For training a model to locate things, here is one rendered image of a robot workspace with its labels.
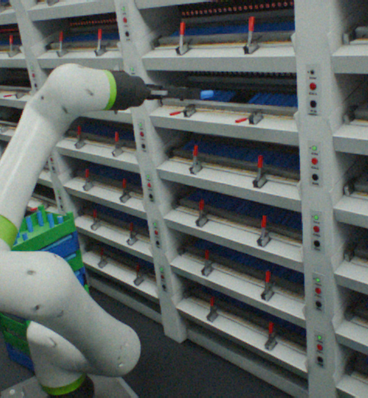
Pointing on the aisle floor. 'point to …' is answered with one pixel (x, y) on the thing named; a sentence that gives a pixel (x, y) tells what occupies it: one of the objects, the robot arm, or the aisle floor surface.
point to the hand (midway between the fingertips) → (187, 92)
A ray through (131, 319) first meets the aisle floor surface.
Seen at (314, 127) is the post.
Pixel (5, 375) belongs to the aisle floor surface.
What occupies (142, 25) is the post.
